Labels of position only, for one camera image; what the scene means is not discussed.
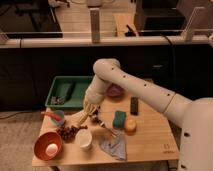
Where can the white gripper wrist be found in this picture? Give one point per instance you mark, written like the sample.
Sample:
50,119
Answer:
91,98

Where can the yellow banana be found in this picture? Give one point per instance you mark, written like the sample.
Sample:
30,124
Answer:
77,118

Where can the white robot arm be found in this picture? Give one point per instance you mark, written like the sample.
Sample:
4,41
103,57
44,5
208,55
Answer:
194,117

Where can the white paper cup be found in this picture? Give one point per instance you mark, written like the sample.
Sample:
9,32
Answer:
84,139

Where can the blue cup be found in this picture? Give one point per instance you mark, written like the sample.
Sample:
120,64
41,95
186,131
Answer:
61,121

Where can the purple bowl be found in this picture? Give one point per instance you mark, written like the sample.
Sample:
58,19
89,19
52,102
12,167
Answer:
114,91

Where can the green plastic tray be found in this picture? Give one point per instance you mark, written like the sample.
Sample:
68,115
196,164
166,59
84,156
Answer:
71,88

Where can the green sponge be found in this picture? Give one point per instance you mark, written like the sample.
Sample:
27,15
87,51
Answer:
119,119

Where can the metal spoon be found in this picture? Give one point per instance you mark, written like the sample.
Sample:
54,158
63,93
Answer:
95,119

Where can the bunch of red grapes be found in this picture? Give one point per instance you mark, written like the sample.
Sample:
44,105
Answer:
69,133

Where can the small dark object in tray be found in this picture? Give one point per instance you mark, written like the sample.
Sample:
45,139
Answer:
56,100

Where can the orange carrot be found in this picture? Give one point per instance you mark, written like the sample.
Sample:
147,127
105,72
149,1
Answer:
52,115

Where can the yellow orange fruit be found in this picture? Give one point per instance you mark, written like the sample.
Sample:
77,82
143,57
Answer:
130,125

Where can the black rectangular block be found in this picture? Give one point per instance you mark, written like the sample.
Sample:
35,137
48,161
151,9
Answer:
134,105

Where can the blue cloth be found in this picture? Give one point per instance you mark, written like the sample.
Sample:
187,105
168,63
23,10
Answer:
116,147

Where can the orange bowl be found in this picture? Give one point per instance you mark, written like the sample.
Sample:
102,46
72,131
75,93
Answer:
43,141

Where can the white egg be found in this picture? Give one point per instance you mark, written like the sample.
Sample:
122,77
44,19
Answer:
51,149

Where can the wooden table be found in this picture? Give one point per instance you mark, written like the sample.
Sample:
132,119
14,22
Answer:
152,141

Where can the white rail bar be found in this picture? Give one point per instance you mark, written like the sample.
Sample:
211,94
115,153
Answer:
106,41

